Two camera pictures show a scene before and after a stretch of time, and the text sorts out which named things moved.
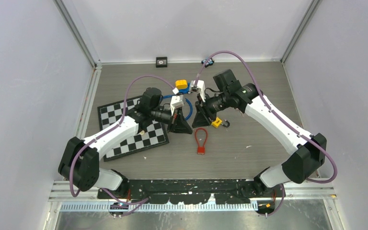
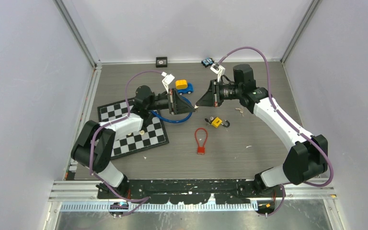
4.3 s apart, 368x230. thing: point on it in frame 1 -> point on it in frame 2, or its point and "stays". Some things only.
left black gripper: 181,126 -> 180,106
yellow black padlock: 218,121 stays
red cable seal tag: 201,149 stays
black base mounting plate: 193,191 stays
